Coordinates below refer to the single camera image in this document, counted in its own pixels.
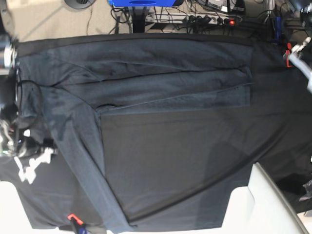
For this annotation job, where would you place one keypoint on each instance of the white power strip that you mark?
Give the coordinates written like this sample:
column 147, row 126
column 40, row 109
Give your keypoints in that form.
column 179, row 18

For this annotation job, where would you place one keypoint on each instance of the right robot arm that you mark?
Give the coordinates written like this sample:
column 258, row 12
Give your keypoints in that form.
column 8, row 73

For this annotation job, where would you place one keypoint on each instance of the red black clamp right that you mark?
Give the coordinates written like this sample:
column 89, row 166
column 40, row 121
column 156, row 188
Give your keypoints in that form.
column 288, row 51

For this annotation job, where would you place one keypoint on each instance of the black table leg post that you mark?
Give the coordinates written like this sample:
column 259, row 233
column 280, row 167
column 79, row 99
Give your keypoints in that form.
column 138, row 15

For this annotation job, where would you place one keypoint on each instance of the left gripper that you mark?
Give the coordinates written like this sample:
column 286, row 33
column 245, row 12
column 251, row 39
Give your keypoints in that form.
column 301, row 57

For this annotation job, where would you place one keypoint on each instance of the blue box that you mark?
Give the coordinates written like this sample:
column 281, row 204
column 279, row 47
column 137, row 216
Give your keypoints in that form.
column 142, row 3

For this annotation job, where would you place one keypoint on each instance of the black table cloth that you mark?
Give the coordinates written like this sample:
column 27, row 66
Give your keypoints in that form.
column 278, row 135

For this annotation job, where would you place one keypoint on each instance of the red blue clamp bottom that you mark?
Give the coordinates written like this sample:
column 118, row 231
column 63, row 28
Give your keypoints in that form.
column 77, row 224

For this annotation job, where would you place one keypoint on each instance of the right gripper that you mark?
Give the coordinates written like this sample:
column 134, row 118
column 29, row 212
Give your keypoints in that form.
column 27, row 152

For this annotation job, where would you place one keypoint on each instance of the white chair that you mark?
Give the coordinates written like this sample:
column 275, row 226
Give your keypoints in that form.
column 259, row 208

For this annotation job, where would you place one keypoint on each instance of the black round chair base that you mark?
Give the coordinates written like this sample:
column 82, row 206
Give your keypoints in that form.
column 79, row 4

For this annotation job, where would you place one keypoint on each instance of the dark grey T-shirt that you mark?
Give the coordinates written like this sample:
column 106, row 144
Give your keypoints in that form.
column 142, row 126

